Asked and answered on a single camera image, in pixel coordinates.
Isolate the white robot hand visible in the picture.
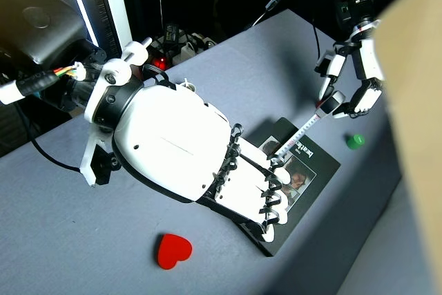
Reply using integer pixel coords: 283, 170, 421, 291
316, 37, 385, 120
112, 83, 291, 243

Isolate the grey tape measure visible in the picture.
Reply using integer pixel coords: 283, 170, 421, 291
270, 90, 346, 165

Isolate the black hardcover book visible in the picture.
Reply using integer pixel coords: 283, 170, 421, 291
238, 117, 342, 258

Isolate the beige wooden board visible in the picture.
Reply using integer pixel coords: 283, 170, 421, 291
374, 0, 442, 285

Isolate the small white toy cup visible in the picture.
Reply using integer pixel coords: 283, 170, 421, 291
176, 79, 197, 93

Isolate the green cylinder block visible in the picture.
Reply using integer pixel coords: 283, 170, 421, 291
346, 133, 366, 150

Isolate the power strip with plugs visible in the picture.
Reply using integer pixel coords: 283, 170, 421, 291
148, 32, 218, 77

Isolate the red heart block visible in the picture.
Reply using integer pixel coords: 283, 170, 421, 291
157, 233, 193, 270

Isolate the black power adapter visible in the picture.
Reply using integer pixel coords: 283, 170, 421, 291
163, 23, 181, 46

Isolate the grey table cloth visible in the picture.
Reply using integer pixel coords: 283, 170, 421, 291
0, 8, 403, 295

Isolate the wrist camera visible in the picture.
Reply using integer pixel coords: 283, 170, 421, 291
313, 55, 332, 78
78, 129, 122, 188

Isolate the black camera cable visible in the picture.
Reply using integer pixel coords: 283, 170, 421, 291
311, 23, 323, 64
27, 115, 82, 173

